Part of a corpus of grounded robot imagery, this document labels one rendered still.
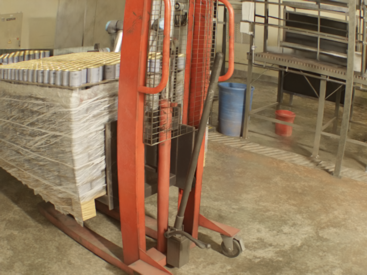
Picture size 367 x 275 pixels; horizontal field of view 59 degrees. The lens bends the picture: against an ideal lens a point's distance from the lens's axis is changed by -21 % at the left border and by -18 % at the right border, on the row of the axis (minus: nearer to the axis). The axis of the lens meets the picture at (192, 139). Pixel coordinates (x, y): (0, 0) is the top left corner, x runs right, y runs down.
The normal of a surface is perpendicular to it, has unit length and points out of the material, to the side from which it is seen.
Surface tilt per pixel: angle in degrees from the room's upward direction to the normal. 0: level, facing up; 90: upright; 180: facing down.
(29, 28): 90
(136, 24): 90
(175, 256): 90
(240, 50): 90
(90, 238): 0
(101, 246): 0
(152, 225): 0
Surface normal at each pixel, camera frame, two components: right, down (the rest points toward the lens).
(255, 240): 0.06, -0.95
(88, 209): 0.82, 0.19
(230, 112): -0.38, 0.28
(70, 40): -0.58, 0.22
